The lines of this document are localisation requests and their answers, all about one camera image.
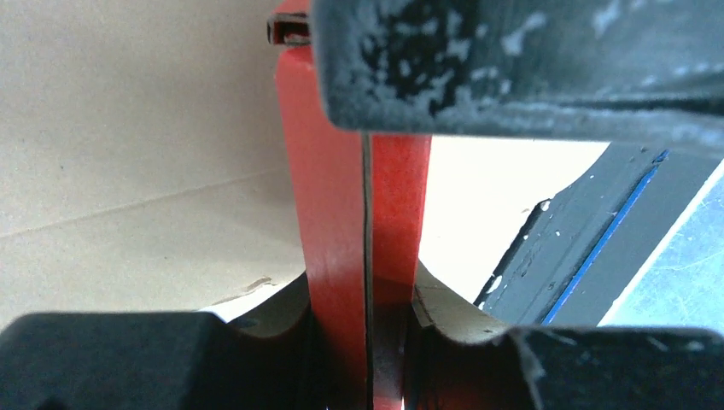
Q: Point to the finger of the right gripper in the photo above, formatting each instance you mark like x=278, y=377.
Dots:
x=639, y=71

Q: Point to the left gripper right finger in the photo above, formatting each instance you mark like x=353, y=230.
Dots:
x=482, y=363

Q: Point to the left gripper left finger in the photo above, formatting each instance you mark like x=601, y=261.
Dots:
x=162, y=360

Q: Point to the red paper box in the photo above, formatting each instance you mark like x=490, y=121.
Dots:
x=359, y=201

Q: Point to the large flat cardboard sheet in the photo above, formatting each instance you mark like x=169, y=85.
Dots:
x=142, y=158

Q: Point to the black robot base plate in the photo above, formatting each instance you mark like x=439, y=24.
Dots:
x=576, y=252

